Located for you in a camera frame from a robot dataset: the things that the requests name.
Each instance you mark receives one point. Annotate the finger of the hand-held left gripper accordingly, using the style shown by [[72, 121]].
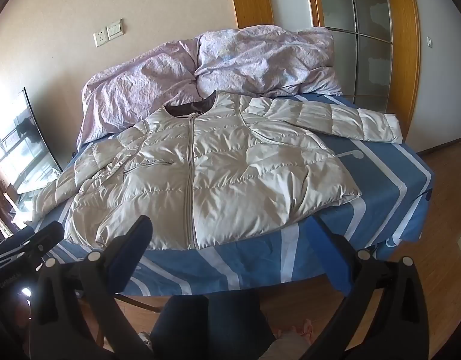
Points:
[[46, 235]]

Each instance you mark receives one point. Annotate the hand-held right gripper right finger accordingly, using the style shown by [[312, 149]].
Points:
[[333, 255]]

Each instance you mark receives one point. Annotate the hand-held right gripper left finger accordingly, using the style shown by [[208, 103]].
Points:
[[138, 234]]

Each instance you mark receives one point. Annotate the beige puffer jacket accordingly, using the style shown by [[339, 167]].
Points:
[[223, 180]]

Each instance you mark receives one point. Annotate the bed with blue striped sheet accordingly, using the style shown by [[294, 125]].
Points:
[[365, 202]]

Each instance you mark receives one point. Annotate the beige cloth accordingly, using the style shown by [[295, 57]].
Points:
[[285, 348]]

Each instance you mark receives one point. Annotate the person's legs in dark trousers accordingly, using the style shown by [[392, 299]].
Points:
[[215, 326]]

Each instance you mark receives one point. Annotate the pink floral duvet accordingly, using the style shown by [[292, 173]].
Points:
[[253, 60]]

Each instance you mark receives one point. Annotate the wall mirror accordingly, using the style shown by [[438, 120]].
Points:
[[20, 146]]

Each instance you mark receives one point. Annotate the white wall socket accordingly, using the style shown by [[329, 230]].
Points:
[[100, 38]]

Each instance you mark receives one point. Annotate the white light switch panel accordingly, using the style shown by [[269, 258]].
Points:
[[115, 29]]

